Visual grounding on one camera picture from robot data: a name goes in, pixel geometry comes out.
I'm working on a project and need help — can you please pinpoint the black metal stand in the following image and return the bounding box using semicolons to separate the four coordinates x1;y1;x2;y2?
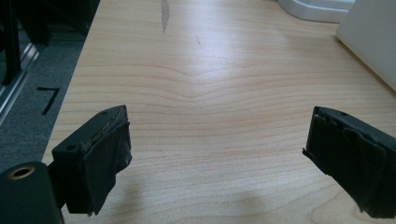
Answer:
0;0;22;87

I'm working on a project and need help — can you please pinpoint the silver aluminium rail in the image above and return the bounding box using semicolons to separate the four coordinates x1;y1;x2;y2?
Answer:
0;42;41;125

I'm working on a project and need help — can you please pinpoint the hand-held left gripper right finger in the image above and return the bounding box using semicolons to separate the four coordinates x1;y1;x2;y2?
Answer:
302;105;396;219

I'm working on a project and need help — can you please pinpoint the white curved appliance base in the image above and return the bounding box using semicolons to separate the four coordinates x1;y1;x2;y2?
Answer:
276;0;356;24

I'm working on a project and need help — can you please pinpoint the white box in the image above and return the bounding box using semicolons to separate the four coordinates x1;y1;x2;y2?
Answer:
335;0;396;92

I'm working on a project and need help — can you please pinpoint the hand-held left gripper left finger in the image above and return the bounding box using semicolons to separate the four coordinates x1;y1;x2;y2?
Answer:
51;105;133;217

